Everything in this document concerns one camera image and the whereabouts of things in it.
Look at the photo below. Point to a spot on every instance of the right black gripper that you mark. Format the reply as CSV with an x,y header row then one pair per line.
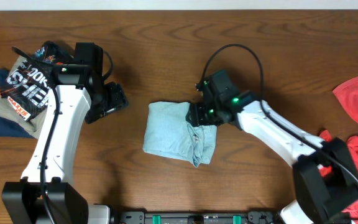
x,y
196,110

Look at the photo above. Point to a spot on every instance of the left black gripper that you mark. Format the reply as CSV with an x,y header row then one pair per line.
x,y
119,101

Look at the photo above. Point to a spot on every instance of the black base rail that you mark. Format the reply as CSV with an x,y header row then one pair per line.
x,y
145,217

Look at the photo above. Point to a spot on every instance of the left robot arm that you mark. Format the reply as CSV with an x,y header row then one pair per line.
x,y
45,192

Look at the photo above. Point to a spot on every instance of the light blue t-shirt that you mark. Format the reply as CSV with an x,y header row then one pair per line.
x,y
169,134

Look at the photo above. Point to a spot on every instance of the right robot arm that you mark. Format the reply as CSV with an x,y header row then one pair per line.
x,y
324,174

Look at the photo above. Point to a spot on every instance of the black printed folded shirt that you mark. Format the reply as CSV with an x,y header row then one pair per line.
x,y
26,88

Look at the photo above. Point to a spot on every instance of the navy blue folded garment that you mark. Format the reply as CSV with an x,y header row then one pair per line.
x,y
9,128

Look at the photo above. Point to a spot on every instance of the khaki folded garment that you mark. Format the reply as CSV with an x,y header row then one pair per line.
x,y
32,126

